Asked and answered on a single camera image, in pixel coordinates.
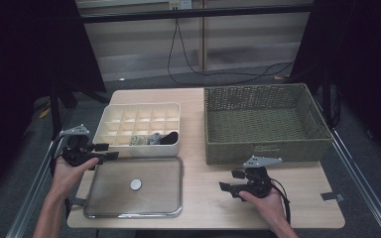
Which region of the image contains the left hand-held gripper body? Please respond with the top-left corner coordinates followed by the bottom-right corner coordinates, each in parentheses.
top-left (59, 124), bottom-right (96, 168)

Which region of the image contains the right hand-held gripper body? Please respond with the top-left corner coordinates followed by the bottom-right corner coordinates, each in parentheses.
top-left (242, 155), bottom-right (284, 199)

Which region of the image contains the cream divided storage box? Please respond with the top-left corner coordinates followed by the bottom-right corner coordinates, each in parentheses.
top-left (92, 102), bottom-right (182, 159)

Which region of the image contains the clear plastic lid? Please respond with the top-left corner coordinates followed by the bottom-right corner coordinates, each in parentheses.
top-left (83, 156), bottom-right (184, 220)

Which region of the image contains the grey sock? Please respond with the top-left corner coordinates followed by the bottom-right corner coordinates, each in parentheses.
top-left (147, 132), bottom-right (164, 146)

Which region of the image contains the black sock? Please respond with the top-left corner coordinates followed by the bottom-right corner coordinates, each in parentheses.
top-left (159, 131), bottom-right (180, 146)

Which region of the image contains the green woven basket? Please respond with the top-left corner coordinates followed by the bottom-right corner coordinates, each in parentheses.
top-left (203, 82), bottom-right (333, 166)

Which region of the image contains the person's left hand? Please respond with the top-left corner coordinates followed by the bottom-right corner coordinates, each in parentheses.
top-left (51, 155), bottom-right (100, 200)

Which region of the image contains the person's right hand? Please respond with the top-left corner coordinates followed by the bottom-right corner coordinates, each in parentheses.
top-left (238, 189), bottom-right (288, 230)

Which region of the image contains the black metal stand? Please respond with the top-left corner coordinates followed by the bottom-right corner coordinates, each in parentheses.
top-left (49, 77), bottom-right (77, 141)

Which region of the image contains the grey tape piece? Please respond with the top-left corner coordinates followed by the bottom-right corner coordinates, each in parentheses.
top-left (320, 191), bottom-right (346, 202)
top-left (69, 196), bottom-right (87, 207)

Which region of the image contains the black curtain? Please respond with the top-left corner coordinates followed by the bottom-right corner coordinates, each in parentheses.
top-left (0, 0), bottom-right (107, 206)
top-left (287, 0), bottom-right (381, 167)

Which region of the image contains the black horizontal bar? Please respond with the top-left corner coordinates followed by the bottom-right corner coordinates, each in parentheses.
top-left (78, 3), bottom-right (315, 24)

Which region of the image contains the right hand-held gripper cable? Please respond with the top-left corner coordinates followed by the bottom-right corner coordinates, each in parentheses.
top-left (270, 178), bottom-right (292, 226)

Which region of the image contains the metal floor rail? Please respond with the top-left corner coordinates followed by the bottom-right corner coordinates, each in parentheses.
top-left (5, 123), bottom-right (69, 238)
top-left (312, 95), bottom-right (381, 238)

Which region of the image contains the beige vertical post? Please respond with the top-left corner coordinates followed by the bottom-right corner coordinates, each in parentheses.
top-left (199, 0), bottom-right (208, 72)

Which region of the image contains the black floor cable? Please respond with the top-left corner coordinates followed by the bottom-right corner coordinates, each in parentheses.
top-left (167, 18), bottom-right (296, 86)

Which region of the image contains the white wall outlet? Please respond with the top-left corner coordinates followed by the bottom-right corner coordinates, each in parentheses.
top-left (168, 0), bottom-right (192, 10)

